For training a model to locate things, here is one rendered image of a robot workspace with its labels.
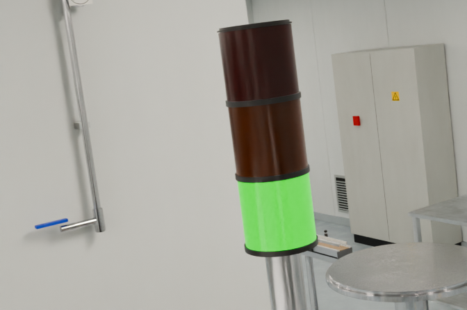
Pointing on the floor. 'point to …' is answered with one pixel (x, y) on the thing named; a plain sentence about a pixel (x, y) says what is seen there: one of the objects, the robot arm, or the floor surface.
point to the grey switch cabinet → (395, 141)
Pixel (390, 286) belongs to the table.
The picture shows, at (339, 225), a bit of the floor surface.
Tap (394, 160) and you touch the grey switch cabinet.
